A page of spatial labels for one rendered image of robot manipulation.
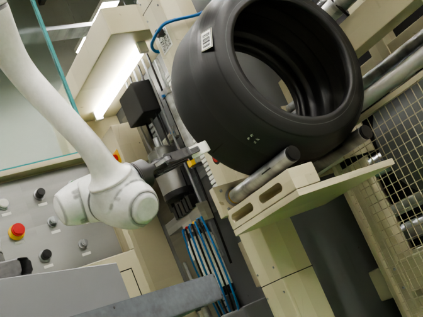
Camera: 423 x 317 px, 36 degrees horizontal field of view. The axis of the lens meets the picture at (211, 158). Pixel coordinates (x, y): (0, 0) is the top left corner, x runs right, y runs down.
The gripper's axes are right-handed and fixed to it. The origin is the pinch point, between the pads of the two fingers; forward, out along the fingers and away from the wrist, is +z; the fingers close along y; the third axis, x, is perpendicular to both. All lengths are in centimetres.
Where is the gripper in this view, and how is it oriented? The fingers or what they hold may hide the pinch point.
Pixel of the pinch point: (197, 150)
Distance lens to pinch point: 173.2
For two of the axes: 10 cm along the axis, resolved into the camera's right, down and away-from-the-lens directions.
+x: 5.0, 8.5, -1.4
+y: -4.3, 3.9, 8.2
